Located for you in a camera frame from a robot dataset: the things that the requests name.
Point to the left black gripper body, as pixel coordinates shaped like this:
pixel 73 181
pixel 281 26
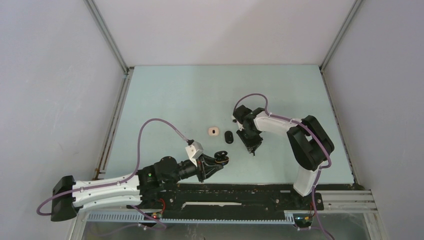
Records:
pixel 200 169

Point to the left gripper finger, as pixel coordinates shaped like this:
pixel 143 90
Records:
pixel 208 160
pixel 210 169

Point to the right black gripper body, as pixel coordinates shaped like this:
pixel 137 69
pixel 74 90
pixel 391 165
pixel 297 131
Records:
pixel 251 139

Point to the black gold-striped charging case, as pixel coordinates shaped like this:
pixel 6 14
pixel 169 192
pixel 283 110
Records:
pixel 221 157

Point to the black oval charging case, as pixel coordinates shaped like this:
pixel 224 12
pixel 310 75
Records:
pixel 228 137

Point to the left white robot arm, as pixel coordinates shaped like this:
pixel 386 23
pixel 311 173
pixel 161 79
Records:
pixel 72 197

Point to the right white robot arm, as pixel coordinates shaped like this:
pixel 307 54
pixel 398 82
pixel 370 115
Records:
pixel 310 144

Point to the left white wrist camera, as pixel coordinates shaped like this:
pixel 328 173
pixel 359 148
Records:
pixel 194 150

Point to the black mounting base rail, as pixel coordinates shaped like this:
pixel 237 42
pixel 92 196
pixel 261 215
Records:
pixel 232 201

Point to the grey slotted cable duct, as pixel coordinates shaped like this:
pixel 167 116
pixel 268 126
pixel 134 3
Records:
pixel 133 217

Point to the right aluminium frame post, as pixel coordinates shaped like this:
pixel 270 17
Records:
pixel 340 34

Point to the aluminium frame post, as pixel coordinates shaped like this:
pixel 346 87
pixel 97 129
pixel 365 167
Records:
pixel 340 34
pixel 105 32

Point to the left aluminium frame post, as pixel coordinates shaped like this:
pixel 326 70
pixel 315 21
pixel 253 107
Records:
pixel 105 32

